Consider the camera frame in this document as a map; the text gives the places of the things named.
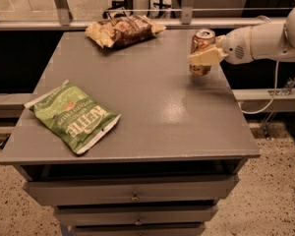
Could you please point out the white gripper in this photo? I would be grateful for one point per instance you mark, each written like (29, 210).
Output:
(236, 46)

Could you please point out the orange soda can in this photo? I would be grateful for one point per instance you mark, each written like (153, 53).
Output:
(201, 41)

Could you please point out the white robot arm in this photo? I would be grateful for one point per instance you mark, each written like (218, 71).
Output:
(273, 41)

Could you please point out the brown chip bag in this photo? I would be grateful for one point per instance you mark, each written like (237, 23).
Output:
(123, 31)

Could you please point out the green Kettle chip bag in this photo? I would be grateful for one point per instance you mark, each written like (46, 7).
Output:
(73, 116)

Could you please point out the grey drawer cabinet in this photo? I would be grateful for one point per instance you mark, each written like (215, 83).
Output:
(172, 124)

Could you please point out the metal window railing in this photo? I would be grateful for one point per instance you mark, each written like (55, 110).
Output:
(174, 14)

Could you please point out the bottom drawer front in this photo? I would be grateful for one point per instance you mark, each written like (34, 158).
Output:
(187, 229)

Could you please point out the top drawer with knob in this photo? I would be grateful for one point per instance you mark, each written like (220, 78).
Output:
(131, 191)

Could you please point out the drawer with knob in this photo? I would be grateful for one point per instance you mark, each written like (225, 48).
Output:
(131, 191)
(135, 215)

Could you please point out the middle drawer with knob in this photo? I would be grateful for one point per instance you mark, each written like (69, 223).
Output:
(135, 215)

